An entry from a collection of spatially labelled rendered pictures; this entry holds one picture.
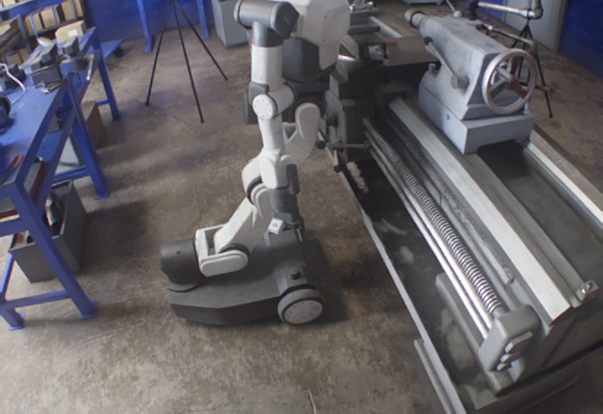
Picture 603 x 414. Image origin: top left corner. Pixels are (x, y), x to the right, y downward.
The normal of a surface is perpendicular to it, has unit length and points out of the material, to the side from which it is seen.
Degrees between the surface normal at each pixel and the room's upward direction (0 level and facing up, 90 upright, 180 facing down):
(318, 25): 85
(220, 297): 0
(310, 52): 98
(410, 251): 0
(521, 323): 0
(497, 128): 90
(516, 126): 90
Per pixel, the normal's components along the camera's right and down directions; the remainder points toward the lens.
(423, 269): -0.08, -0.76
